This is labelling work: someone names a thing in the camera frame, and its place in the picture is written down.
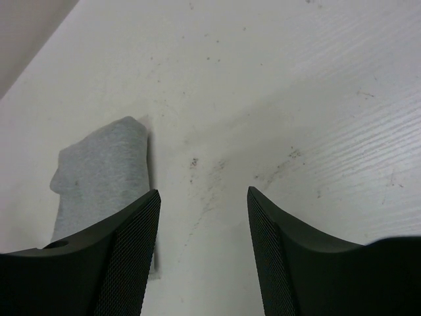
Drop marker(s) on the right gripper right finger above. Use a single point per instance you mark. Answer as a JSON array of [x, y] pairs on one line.
[[304, 271]]

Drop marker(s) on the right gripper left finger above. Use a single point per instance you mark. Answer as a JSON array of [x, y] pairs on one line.
[[101, 270]]

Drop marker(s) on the grey tank top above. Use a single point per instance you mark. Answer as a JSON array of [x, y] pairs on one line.
[[100, 175]]

